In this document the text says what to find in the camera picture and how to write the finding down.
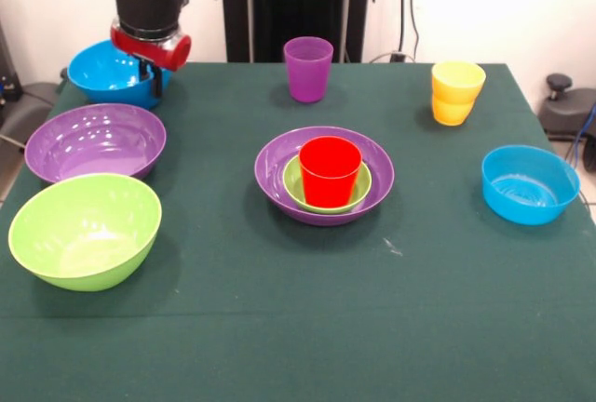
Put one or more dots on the black equipment rack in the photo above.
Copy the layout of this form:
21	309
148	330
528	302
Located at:
5	71

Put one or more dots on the small blue bowl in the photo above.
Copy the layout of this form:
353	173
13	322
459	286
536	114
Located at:
531	183

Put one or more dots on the purple bowl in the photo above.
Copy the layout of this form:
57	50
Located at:
95	141
274	164

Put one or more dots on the small green bowl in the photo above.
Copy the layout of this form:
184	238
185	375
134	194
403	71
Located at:
293	185

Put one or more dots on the grey pedestal foot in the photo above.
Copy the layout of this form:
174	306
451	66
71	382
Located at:
28	104
565	106

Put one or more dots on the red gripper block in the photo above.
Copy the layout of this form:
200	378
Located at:
158	53

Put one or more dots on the purple cup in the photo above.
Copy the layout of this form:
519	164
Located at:
309	71

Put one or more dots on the dark green tablecloth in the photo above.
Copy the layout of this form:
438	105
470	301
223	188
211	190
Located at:
298	304

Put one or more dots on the large green bowl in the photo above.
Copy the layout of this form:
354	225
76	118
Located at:
86	234

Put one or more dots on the red cup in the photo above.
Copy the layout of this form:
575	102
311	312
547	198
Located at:
330	178

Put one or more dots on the large blue bowl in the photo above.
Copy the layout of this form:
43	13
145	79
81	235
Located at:
102	76

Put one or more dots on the yellow cup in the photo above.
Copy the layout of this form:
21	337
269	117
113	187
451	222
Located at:
457	95

